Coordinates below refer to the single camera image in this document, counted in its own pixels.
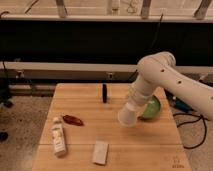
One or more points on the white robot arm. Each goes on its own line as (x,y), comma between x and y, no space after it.
(158,70)

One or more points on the white rectangular block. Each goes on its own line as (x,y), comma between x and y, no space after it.
(100,152)

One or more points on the blue box on floor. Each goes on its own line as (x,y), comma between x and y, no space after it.
(179,104)

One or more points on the green ceramic bowl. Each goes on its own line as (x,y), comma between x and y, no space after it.
(153,107)

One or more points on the black chair base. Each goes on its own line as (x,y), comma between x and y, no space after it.
(5,96)

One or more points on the dark red leaf-shaped object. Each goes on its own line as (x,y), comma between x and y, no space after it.
(72,120)

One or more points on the white plastic bottle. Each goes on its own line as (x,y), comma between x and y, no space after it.
(58,137)

